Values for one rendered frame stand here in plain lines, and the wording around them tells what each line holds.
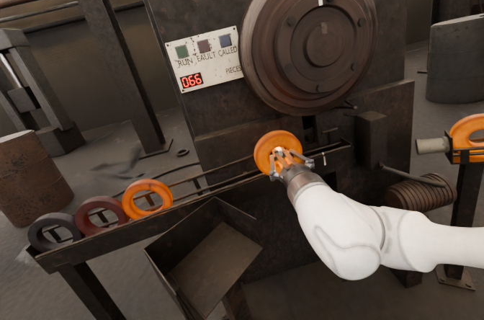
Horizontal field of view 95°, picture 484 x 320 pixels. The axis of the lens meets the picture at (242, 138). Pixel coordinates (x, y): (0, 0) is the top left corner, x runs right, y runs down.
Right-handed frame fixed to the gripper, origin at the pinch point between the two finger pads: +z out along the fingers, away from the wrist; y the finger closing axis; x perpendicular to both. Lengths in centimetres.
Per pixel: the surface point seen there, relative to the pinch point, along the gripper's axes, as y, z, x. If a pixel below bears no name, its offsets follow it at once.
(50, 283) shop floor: -160, 61, -86
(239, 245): -20.1, -11.0, -23.0
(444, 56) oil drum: 243, 161, -40
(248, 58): -0.9, 12.6, 27.9
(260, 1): 6.3, 13.2, 42.5
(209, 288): -30.3, -21.0, -23.6
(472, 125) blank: 65, -5, -9
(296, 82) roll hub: 10.5, 3.6, 18.6
